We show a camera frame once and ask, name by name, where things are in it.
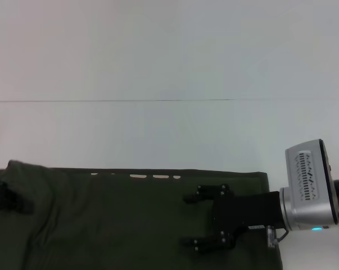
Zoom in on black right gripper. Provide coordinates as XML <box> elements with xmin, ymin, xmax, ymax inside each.
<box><xmin>179</xmin><ymin>183</ymin><xmax>284</xmax><ymax>251</ymax></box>

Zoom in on dark green t-shirt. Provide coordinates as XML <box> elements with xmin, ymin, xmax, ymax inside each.
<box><xmin>0</xmin><ymin>159</ymin><xmax>284</xmax><ymax>270</ymax></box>

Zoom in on silver right gripper cable connector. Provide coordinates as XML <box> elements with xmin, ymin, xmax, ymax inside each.
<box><xmin>265</xmin><ymin>224</ymin><xmax>279</xmax><ymax>250</ymax></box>

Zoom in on grey right gripper cable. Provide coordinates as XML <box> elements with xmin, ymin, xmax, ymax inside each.
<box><xmin>275</xmin><ymin>227</ymin><xmax>290</xmax><ymax>243</ymax></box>

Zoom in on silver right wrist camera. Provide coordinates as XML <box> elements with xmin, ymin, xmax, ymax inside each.
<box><xmin>284</xmin><ymin>138</ymin><xmax>333</xmax><ymax>205</ymax></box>

